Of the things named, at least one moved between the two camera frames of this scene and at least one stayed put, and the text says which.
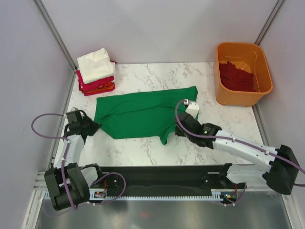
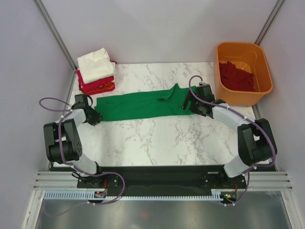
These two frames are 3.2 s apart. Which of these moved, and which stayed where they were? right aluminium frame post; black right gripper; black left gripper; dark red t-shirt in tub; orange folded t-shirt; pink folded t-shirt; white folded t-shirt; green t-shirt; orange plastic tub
Moved: black left gripper; green t-shirt; black right gripper
Stayed: orange plastic tub; right aluminium frame post; orange folded t-shirt; dark red t-shirt in tub; white folded t-shirt; pink folded t-shirt
